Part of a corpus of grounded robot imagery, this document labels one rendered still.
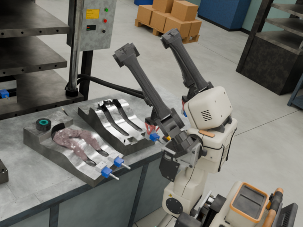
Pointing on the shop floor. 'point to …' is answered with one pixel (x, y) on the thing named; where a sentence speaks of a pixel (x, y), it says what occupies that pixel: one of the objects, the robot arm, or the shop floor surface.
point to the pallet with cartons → (170, 18)
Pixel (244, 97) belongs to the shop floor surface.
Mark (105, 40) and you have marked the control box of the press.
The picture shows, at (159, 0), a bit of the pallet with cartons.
